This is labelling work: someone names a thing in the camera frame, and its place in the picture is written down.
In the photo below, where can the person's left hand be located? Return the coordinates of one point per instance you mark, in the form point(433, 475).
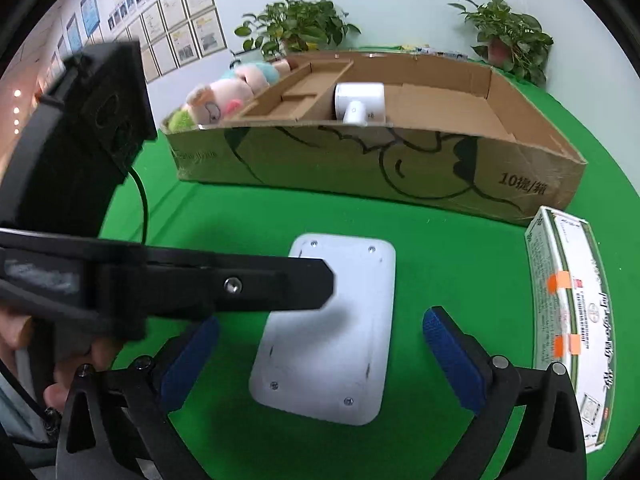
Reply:
point(65, 377)

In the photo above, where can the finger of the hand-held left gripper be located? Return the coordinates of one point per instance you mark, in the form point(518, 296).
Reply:
point(260, 285)

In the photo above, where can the group of framed certificates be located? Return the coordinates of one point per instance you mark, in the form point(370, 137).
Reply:
point(190, 35)

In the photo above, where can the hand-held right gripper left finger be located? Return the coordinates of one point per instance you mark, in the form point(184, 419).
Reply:
point(190, 360)

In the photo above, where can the large cardboard box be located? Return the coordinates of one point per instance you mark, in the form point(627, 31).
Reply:
point(350, 170)

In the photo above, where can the bushy potted plant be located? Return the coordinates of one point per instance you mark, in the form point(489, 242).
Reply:
point(300, 22)

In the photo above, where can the potted plant in red pot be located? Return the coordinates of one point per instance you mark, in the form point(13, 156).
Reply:
point(510, 35)

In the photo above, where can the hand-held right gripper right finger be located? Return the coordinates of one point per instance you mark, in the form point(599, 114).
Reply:
point(455, 360)

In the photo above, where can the pig plush toy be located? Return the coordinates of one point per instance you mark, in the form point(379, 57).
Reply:
point(225, 92)

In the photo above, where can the green and white medicine box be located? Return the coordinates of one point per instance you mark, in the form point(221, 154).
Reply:
point(565, 260)

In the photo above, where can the blue wall poster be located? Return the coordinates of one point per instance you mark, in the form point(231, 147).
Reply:
point(73, 32)
point(89, 10)

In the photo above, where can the long brown cardboard box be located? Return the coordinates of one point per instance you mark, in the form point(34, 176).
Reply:
point(320, 80)

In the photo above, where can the small patterned tissue pack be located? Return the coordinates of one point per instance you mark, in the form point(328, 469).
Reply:
point(440, 53)

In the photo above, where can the green tablecloth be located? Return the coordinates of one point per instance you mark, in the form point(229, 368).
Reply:
point(450, 260)

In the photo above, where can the white rectangular device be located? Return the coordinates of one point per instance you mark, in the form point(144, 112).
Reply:
point(330, 360)

